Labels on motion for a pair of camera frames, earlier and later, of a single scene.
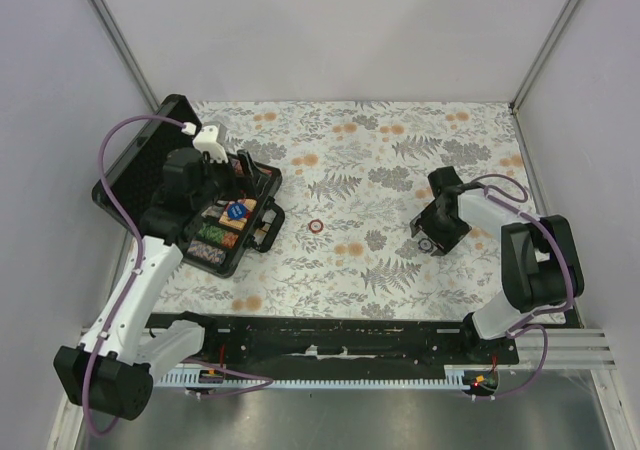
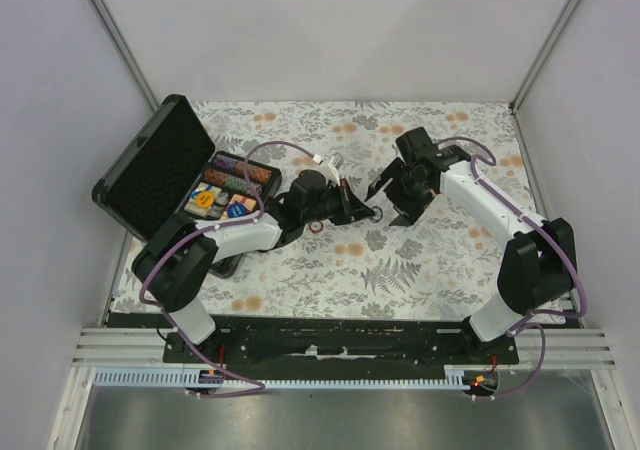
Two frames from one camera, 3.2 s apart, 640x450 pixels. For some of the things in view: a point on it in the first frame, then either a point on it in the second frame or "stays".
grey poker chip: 424,244 to 378,214
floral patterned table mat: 354,174 stays
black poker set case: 167,184 stays
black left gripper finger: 246,170 to 355,209
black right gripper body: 443,231 to 406,194
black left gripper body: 218,183 to 332,209
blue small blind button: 236,211 stays
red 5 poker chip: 316,226 stays
